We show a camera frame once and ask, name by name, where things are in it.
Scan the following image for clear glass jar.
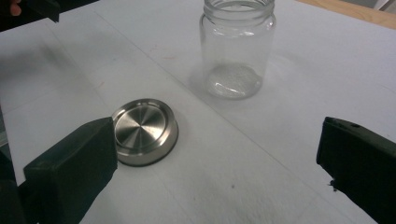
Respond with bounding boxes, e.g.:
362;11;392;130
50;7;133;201
199;0;277;102

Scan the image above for white table cover sheet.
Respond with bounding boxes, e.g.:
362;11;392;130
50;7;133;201
0;0;396;224

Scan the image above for round silver metal lid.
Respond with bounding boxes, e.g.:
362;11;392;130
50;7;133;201
110;98;180;168

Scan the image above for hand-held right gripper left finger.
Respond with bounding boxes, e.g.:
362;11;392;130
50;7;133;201
22;116;120;224

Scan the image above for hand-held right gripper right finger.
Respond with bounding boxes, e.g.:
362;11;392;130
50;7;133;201
315;116;396;224

